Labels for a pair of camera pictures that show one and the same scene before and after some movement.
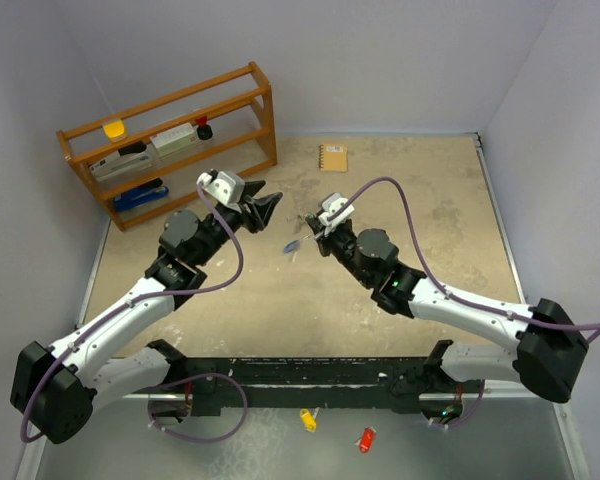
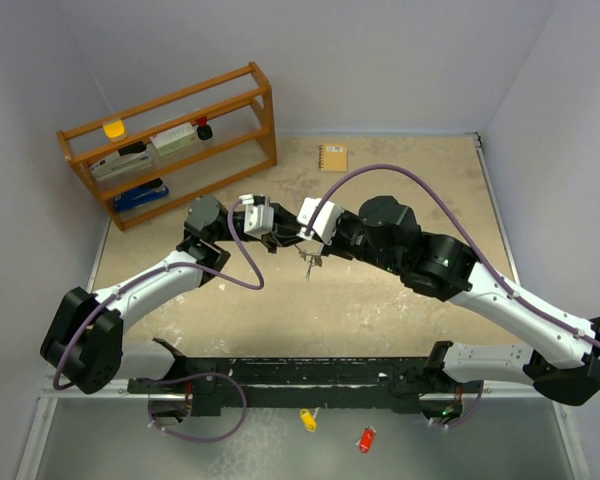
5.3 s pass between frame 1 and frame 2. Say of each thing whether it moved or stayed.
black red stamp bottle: stayed
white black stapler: stayed
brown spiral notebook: stayed
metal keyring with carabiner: moved
